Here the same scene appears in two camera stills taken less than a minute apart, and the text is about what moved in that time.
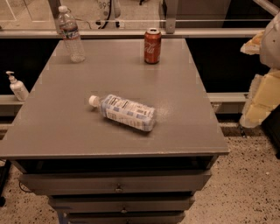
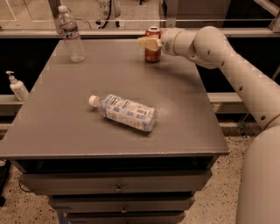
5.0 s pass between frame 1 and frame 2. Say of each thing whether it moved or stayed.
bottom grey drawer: stayed
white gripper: moved
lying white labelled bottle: stayed
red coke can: stayed
